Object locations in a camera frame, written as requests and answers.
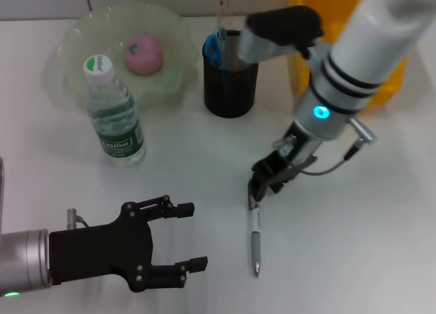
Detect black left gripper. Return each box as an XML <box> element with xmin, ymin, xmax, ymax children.
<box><xmin>48</xmin><ymin>194</ymin><xmax>209</xmax><ymax>292</ymax></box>

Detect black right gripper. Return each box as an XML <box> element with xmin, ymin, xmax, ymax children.
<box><xmin>247</xmin><ymin>121</ymin><xmax>324</xmax><ymax>210</ymax></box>

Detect grey white ballpoint pen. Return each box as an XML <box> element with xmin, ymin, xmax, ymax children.
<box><xmin>246</xmin><ymin>180</ymin><xmax>264</xmax><ymax>278</ymax></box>

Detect clear green-label water bottle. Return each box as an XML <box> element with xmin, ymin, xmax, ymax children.
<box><xmin>82</xmin><ymin>53</ymin><xmax>147</xmax><ymax>168</ymax></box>

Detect blue handled scissors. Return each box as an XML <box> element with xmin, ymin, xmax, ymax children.
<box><xmin>203</xmin><ymin>26</ymin><xmax>228</xmax><ymax>72</ymax></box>

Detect clear plastic ruler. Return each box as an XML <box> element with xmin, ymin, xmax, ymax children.
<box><xmin>217</xmin><ymin>0</ymin><xmax>233</xmax><ymax>69</ymax></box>

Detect pink toy peach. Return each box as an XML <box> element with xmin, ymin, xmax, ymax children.
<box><xmin>123</xmin><ymin>32</ymin><xmax>164</xmax><ymax>76</ymax></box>

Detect black mesh pen holder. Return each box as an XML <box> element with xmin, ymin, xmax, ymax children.
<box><xmin>203</xmin><ymin>29</ymin><xmax>260</xmax><ymax>119</ymax></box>

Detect translucent green fruit plate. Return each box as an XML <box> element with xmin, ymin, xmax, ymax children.
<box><xmin>56</xmin><ymin>2</ymin><xmax>201</xmax><ymax>109</ymax></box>

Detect yellow plastic bin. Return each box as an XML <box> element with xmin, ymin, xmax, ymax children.
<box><xmin>289</xmin><ymin>0</ymin><xmax>408</xmax><ymax>108</ymax></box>

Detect right gripper connector cable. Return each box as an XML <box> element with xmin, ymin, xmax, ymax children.
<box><xmin>272</xmin><ymin>118</ymin><xmax>377</xmax><ymax>176</ymax></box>

